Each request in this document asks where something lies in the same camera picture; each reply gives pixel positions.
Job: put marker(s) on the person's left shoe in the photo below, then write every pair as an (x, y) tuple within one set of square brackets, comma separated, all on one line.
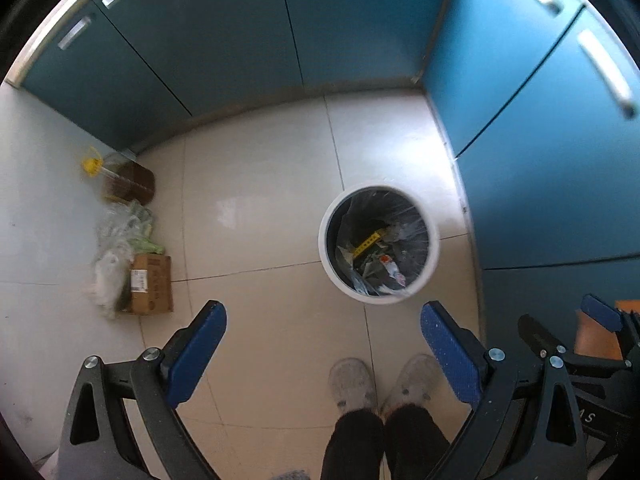
[(352, 382)]

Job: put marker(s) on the brown cardboard box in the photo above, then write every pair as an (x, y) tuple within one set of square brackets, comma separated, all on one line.
[(152, 282)]

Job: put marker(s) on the person's left leg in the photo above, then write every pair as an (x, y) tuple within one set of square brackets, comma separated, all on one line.
[(352, 447)]

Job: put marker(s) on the person's right shoe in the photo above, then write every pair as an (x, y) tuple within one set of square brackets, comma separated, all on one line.
[(412, 380)]

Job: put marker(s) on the person's shoe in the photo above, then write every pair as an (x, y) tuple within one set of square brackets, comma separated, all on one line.
[(352, 382), (412, 380)]

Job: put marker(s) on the black bin liner bag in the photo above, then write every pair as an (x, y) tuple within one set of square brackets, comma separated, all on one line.
[(405, 225)]

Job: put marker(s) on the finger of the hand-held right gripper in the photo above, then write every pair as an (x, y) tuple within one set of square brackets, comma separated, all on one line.
[(537, 332), (600, 310)]

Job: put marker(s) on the white and red wrapper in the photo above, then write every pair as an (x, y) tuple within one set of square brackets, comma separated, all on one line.
[(392, 270)]

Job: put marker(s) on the white round trash bin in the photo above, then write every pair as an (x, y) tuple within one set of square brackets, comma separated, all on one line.
[(327, 260)]

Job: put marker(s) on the blue cabinet door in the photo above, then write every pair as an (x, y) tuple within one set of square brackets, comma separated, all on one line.
[(480, 50), (550, 170), (115, 90), (360, 20), (210, 40)]

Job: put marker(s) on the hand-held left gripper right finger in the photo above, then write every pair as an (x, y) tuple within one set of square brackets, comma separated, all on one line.
[(450, 355)]

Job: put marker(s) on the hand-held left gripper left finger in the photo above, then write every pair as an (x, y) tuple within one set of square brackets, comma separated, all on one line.
[(195, 352)]

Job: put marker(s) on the clear plastic bags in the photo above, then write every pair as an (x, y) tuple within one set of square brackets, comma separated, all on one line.
[(117, 255)]

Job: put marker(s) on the orange packet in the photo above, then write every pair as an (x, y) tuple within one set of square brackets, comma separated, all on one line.
[(595, 340)]

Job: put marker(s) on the yellow strip wrapper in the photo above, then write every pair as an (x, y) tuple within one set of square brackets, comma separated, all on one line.
[(367, 242)]

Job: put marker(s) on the oil bottle with yellow cap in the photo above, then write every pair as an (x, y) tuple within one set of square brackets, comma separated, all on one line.
[(125, 182)]

